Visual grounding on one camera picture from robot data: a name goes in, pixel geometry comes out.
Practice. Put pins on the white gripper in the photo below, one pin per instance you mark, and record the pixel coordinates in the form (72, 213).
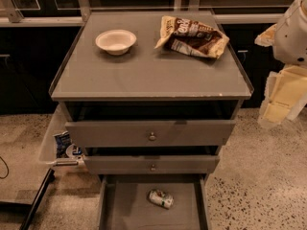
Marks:
(292, 37)

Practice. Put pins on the green white 7up can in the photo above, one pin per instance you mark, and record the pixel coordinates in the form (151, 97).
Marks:
(161, 198)

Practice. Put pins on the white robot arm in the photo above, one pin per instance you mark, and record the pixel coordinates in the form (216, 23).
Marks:
(290, 39)

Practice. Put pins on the grey drawer cabinet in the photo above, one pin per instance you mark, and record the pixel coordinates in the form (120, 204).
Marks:
(146, 84)

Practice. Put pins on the grey top drawer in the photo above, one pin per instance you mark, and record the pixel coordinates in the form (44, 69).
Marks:
(96, 134)

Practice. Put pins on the grey drawer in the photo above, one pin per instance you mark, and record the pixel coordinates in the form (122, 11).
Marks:
(96, 134)
(141, 164)
(125, 205)

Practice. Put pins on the round top drawer knob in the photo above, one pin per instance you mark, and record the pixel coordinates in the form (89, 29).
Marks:
(152, 136)

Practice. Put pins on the round drawer knob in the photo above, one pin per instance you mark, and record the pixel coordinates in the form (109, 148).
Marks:
(152, 136)
(153, 168)

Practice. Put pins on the round middle drawer knob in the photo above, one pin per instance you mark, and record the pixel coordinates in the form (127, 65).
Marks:
(153, 168)

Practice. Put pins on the grey middle drawer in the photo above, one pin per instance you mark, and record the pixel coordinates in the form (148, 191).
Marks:
(141, 164)

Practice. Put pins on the grey bottom drawer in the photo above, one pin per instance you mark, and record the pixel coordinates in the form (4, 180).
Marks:
(125, 205)

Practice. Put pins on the brown chip bag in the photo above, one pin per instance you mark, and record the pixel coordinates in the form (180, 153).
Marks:
(191, 38)

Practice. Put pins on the white paper bowl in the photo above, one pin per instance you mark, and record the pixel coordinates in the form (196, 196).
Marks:
(115, 42)

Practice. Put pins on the clear plastic bin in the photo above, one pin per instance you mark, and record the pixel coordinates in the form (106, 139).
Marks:
(48, 149)

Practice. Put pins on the black floor rail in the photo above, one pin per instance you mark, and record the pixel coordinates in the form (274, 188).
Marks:
(49, 177)

